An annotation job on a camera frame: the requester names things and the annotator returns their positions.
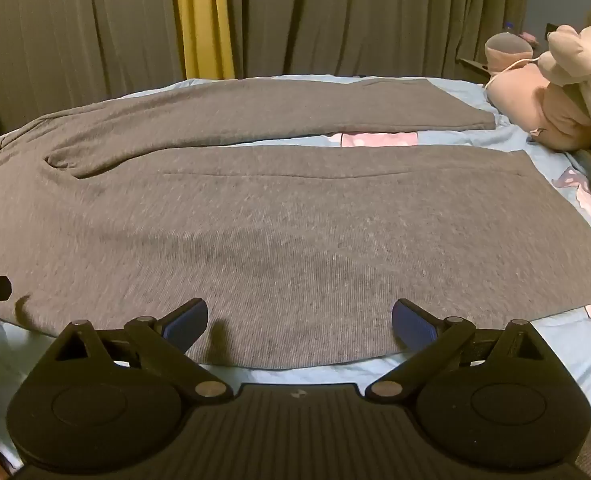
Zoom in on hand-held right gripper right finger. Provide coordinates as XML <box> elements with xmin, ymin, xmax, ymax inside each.
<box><xmin>364</xmin><ymin>298</ymin><xmax>552</xmax><ymax>401</ymax></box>

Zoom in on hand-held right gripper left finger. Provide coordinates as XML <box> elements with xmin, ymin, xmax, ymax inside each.
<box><xmin>45</xmin><ymin>298</ymin><xmax>229</xmax><ymax>401</ymax></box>

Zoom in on light blue printed shirt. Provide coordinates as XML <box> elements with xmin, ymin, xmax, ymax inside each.
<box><xmin>0</xmin><ymin>74</ymin><xmax>591</xmax><ymax>472</ymax></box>

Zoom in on yellow curtain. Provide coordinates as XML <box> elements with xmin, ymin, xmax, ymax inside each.
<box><xmin>173</xmin><ymin>0</ymin><xmax>236</xmax><ymax>81</ymax></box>

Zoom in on grey-green curtain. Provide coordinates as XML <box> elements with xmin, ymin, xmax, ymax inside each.
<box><xmin>0</xmin><ymin>0</ymin><xmax>532</xmax><ymax>111</ymax></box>

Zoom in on grey pants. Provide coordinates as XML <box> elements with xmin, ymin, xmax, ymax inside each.
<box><xmin>0</xmin><ymin>78</ymin><xmax>591</xmax><ymax>367</ymax></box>

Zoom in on pink plush toy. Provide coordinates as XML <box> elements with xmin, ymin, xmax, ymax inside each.
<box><xmin>484</xmin><ymin>24</ymin><xmax>591</xmax><ymax>152</ymax></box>

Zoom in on dark bedside table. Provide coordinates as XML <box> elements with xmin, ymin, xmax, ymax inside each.
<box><xmin>456</xmin><ymin>56</ymin><xmax>492</xmax><ymax>82</ymax></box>

